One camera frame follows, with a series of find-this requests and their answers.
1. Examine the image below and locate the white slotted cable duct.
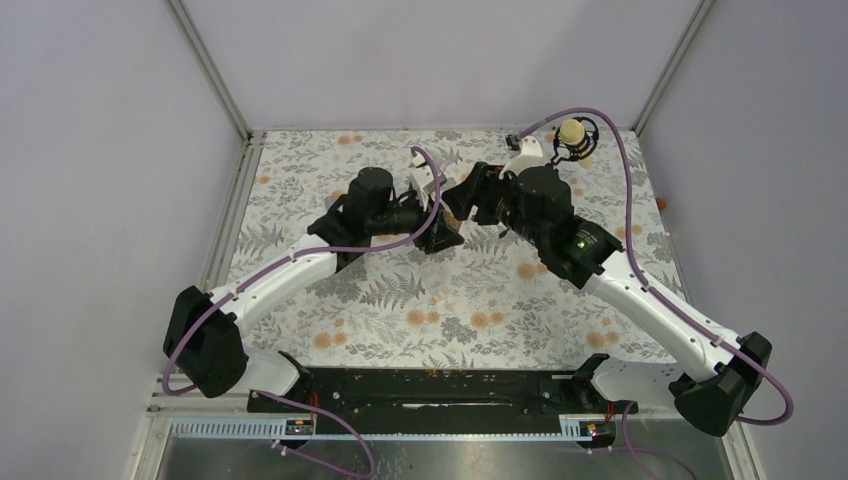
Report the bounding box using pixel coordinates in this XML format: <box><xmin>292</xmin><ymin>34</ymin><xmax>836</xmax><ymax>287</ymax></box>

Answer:
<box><xmin>168</xmin><ymin>415</ymin><xmax>598</xmax><ymax>443</ymax></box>

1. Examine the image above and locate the floral patterned table mat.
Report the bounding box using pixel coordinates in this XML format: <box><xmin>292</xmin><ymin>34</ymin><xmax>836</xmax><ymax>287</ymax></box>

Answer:
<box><xmin>228</xmin><ymin>130</ymin><xmax>669</xmax><ymax>370</ymax></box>

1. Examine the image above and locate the purple cable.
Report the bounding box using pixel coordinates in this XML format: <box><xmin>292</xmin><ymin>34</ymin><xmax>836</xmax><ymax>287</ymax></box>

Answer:
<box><xmin>506</xmin><ymin>107</ymin><xmax>795</xmax><ymax>480</ymax></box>
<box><xmin>162</xmin><ymin>145</ymin><xmax>444</xmax><ymax>478</ymax></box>

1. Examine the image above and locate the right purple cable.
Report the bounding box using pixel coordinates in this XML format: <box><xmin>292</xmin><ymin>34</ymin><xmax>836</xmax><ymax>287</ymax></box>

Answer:
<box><xmin>506</xmin><ymin>107</ymin><xmax>795</xmax><ymax>480</ymax></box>

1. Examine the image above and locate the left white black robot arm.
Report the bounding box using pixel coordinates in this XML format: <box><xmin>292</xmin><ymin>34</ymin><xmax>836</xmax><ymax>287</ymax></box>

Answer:
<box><xmin>163</xmin><ymin>165</ymin><xmax>461</xmax><ymax>411</ymax></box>

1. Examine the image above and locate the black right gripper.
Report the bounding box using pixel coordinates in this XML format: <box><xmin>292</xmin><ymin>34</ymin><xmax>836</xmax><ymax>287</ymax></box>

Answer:
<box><xmin>441</xmin><ymin>161</ymin><xmax>547</xmax><ymax>248</ymax></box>

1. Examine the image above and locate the cream foam studio microphone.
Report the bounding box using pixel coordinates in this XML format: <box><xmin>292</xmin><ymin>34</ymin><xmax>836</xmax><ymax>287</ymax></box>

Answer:
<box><xmin>550</xmin><ymin>116</ymin><xmax>599</xmax><ymax>166</ymax></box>

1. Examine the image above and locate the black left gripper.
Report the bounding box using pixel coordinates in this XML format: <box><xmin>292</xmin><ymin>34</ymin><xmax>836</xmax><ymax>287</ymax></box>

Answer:
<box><xmin>369</xmin><ymin>188</ymin><xmax>464</xmax><ymax>253</ymax></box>

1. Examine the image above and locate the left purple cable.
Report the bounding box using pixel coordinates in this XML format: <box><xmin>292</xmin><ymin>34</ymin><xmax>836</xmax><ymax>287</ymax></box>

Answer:
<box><xmin>162</xmin><ymin>145</ymin><xmax>444</xmax><ymax>478</ymax></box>

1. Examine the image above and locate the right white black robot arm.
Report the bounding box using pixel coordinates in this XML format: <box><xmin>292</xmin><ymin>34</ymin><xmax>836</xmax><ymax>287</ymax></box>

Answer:
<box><xmin>441</xmin><ymin>162</ymin><xmax>772</xmax><ymax>437</ymax></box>

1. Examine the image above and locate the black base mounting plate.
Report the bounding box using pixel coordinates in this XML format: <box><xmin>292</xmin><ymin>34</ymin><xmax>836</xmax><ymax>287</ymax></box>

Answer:
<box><xmin>247</xmin><ymin>354</ymin><xmax>628</xmax><ymax>437</ymax></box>

